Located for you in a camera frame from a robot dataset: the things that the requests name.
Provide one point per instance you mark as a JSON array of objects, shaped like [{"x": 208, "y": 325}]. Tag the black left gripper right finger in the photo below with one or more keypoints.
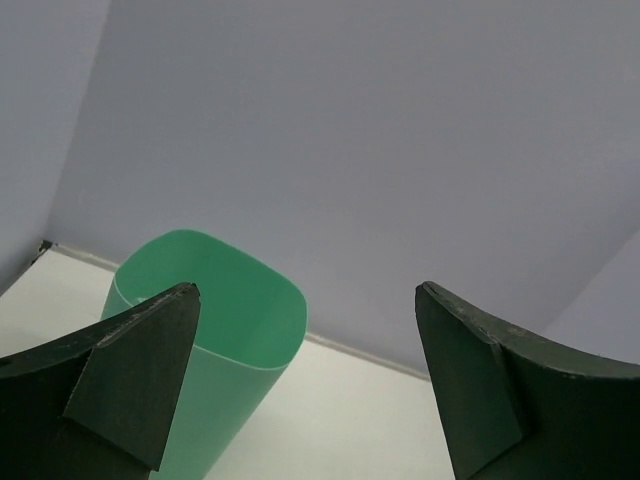
[{"x": 515, "y": 405}]

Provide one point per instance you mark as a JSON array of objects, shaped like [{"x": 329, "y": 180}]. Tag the green plastic bin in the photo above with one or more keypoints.
[{"x": 252, "y": 323}]

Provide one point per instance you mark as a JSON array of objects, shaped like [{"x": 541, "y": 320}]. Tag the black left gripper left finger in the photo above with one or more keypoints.
[{"x": 98, "y": 403}]

